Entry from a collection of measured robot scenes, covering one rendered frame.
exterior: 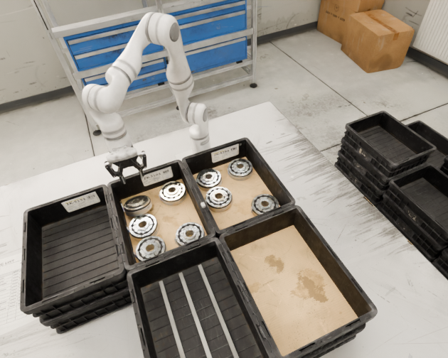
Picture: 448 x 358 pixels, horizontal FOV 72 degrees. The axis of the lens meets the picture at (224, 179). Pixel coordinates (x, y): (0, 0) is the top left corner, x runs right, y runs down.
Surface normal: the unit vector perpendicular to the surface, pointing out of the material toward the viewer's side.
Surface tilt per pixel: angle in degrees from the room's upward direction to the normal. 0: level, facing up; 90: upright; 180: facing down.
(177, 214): 0
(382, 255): 0
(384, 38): 89
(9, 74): 90
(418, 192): 0
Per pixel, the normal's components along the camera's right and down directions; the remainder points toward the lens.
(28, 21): 0.40, 0.66
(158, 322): -0.07, -0.67
